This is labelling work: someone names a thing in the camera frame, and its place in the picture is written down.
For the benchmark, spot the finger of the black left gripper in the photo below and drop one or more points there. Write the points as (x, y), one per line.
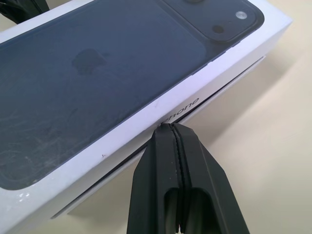
(8, 8)
(40, 3)

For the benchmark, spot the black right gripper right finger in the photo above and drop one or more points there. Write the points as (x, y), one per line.
(207, 195)

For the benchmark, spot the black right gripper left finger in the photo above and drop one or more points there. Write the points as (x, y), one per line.
(153, 182)

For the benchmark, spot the white phone box lid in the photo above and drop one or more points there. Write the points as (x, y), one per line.
(73, 73)

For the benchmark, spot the white phone box base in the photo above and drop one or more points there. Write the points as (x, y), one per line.
(102, 184)

